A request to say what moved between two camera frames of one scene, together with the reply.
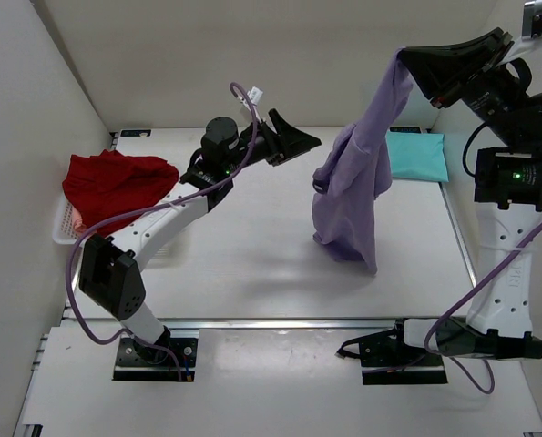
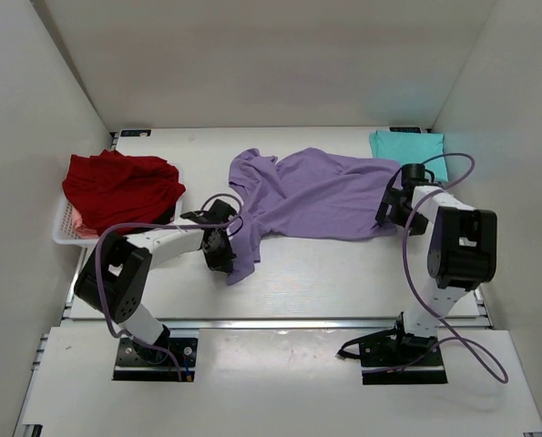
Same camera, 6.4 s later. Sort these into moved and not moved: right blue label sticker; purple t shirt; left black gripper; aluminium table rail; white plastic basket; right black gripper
Moved: purple t shirt; right black gripper; left black gripper
Not moved: aluminium table rail; right blue label sticker; white plastic basket
